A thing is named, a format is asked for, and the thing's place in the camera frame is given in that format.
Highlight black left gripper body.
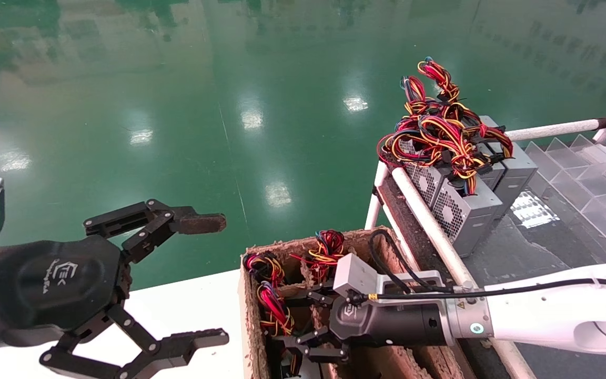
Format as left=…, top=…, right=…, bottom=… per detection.
left=0, top=235, right=131, bottom=352

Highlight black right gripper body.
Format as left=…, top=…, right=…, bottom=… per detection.
left=328, top=296, right=449, bottom=348

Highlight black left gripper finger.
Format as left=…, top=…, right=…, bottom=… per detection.
left=40, top=305, right=230, bottom=379
left=83, top=199, right=227, bottom=264

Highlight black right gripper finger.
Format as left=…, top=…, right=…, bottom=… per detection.
left=274, top=326, right=350, bottom=364
left=284, top=291, right=341, bottom=311

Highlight silver power supply coloured wires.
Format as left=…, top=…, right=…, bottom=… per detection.
left=419, top=113, right=504, bottom=258
left=244, top=252, right=287, bottom=287
left=377, top=57, right=474, bottom=208
left=291, top=229, right=347, bottom=287
left=479, top=115, right=539, bottom=217
left=255, top=281, right=304, bottom=377

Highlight brown divided cardboard box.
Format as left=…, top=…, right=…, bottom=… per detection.
left=239, top=226, right=488, bottom=379

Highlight clear acrylic divider tray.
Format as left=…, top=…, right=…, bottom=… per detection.
left=511, top=134, right=606, bottom=264

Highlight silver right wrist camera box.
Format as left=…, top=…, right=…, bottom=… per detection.
left=333, top=254, right=383, bottom=299

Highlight black camera cable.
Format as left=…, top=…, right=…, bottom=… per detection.
left=358, top=229, right=606, bottom=305

